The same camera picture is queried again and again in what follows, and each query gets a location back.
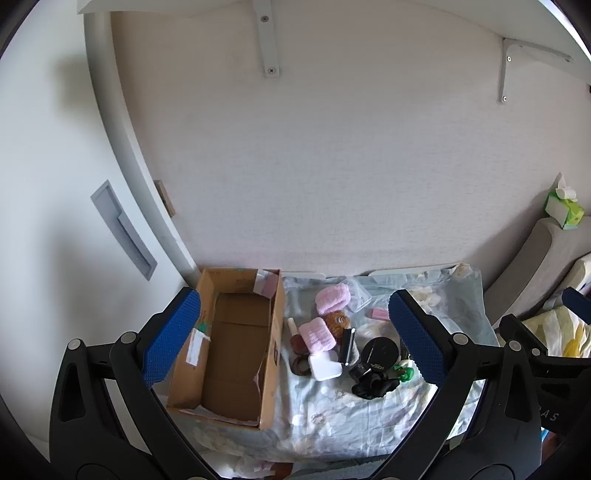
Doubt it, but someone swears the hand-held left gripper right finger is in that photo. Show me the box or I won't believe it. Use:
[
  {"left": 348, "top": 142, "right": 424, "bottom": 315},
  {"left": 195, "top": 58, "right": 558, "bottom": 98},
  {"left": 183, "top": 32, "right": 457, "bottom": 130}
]
[{"left": 369, "top": 289, "right": 542, "bottom": 480}]

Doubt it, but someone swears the brown cardboard box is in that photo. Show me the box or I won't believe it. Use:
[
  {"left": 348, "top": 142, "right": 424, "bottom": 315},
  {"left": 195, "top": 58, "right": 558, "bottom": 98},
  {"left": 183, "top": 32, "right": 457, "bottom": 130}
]
[{"left": 167, "top": 267, "right": 287, "bottom": 431}]

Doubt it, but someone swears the green tissue box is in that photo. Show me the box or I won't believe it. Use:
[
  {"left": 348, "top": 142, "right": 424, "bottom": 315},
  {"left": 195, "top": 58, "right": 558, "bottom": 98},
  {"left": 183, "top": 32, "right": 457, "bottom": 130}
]
[{"left": 545, "top": 174, "right": 585, "bottom": 230}]

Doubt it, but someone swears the clear plastic bag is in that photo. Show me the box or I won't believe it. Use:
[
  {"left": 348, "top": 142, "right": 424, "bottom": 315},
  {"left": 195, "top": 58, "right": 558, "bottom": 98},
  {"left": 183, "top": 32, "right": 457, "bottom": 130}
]
[{"left": 339, "top": 276, "right": 372, "bottom": 312}]

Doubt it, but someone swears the grey recessed door handle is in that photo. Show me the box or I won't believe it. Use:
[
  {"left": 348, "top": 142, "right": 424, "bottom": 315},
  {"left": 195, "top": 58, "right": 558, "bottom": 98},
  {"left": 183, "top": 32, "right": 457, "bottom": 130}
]
[{"left": 90, "top": 180, "right": 158, "bottom": 281}]

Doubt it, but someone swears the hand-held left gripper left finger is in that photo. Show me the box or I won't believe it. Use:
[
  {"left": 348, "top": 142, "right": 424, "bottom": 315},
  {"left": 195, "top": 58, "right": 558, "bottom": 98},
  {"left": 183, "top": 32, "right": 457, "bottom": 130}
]
[{"left": 49, "top": 287, "right": 218, "bottom": 480}]

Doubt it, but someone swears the dark red nail polish bottle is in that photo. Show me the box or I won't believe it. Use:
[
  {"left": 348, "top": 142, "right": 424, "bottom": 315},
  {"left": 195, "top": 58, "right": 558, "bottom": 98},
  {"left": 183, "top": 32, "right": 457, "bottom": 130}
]
[{"left": 287, "top": 318, "right": 305, "bottom": 355}]

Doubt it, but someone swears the pink fluffy headband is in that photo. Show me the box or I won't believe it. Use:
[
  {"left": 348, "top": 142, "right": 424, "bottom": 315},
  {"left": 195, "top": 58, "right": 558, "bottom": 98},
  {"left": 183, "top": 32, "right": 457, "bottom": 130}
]
[{"left": 315, "top": 284, "right": 352, "bottom": 317}]

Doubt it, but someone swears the brown plush toy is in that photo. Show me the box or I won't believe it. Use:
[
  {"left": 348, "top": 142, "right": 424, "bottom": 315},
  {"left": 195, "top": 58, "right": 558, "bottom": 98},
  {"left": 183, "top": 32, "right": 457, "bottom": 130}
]
[{"left": 323, "top": 311, "right": 351, "bottom": 335}]

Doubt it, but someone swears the white wall shelf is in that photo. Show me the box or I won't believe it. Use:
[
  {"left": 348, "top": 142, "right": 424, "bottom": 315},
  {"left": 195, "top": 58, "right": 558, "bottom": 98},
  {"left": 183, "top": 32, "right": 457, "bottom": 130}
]
[{"left": 76, "top": 0, "right": 585, "bottom": 61}]

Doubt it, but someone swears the black tube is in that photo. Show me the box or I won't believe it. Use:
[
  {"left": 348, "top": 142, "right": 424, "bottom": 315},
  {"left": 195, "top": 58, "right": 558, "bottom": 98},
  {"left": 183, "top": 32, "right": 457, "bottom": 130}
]
[{"left": 338, "top": 328, "right": 355, "bottom": 365}]

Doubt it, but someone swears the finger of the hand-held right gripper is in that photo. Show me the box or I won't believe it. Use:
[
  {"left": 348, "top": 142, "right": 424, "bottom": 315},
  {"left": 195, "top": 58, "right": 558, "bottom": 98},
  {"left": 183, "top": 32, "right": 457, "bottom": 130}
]
[
  {"left": 501, "top": 315, "right": 550, "bottom": 356},
  {"left": 562, "top": 287, "right": 591, "bottom": 319}
]

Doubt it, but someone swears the white table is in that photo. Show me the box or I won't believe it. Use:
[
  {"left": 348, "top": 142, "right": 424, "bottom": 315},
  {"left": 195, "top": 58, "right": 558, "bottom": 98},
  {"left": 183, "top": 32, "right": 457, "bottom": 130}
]
[{"left": 367, "top": 263, "right": 460, "bottom": 278}]

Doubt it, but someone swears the white plastic case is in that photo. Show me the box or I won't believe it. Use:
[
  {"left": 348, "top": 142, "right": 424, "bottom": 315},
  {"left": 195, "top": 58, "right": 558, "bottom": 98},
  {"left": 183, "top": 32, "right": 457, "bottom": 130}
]
[{"left": 308, "top": 352, "right": 343, "bottom": 381}]

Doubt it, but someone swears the yellow patterned cloth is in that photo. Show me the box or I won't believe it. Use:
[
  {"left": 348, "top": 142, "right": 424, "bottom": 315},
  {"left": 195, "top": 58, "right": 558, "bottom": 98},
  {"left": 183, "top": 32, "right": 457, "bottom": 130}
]
[{"left": 522, "top": 305, "right": 591, "bottom": 358}]

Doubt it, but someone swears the pink fluffy wristband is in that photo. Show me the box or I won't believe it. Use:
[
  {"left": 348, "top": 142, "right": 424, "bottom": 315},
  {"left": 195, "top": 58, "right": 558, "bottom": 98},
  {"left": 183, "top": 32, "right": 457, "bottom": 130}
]
[{"left": 298, "top": 318, "right": 338, "bottom": 355}]

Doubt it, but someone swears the white shelf bracket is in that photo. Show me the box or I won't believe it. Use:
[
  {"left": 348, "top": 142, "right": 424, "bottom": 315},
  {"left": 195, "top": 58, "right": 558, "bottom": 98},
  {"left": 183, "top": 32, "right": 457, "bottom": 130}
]
[
  {"left": 498, "top": 37, "right": 573, "bottom": 104},
  {"left": 252, "top": 0, "right": 281, "bottom": 79}
]

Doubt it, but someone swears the black round compact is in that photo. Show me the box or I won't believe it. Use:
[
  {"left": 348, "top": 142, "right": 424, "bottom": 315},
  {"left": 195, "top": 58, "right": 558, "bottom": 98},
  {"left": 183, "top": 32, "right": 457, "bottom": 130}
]
[{"left": 360, "top": 337, "right": 400, "bottom": 370}]

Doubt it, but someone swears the light blue floral blanket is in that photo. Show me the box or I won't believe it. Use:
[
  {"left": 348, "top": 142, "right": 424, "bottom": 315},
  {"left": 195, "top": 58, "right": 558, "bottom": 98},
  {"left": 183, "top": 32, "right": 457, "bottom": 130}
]
[{"left": 185, "top": 265, "right": 502, "bottom": 462}]

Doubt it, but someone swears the brown wall block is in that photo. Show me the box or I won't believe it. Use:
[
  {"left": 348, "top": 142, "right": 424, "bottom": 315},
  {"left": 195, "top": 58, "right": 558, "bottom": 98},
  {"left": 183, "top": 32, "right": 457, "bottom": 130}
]
[{"left": 157, "top": 181, "right": 177, "bottom": 217}]

